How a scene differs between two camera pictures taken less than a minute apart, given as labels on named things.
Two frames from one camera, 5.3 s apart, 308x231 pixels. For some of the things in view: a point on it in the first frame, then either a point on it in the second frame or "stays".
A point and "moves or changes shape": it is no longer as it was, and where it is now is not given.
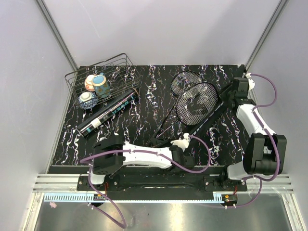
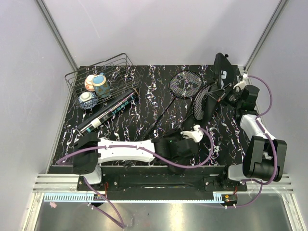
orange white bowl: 88,83 stays
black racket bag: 223,101 to 223,74
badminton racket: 196,103 moves or changes shape
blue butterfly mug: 101,87 stays
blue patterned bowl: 87,100 stays
